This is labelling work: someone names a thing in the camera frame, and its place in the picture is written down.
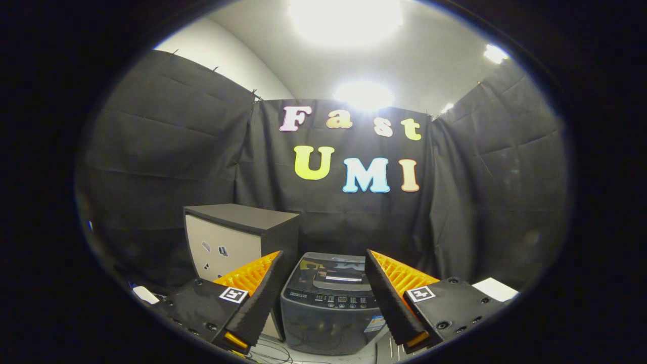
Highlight grey cabinet with dark top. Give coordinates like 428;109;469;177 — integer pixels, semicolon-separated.
183;204;301;340

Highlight small white object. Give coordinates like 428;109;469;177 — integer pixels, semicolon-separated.
132;286;160;305

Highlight rectangular ceiling light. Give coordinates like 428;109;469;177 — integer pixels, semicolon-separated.
484;44;509;65

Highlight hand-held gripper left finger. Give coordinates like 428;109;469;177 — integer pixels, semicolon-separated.
152;251;285;354

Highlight black backdrop cloth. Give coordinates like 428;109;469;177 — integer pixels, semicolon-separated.
76;50;569;299

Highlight large round ceiling light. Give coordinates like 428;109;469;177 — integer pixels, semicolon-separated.
288;0;405;46

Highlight cables on floor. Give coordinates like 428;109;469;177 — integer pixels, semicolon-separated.
243;336;304;364

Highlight grey washing machine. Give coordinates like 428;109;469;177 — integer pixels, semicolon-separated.
281;252;390;355

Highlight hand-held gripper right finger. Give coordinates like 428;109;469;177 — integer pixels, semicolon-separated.
364;249;502;354

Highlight ceiling light above backdrop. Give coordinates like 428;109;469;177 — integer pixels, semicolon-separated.
334;81;395;112

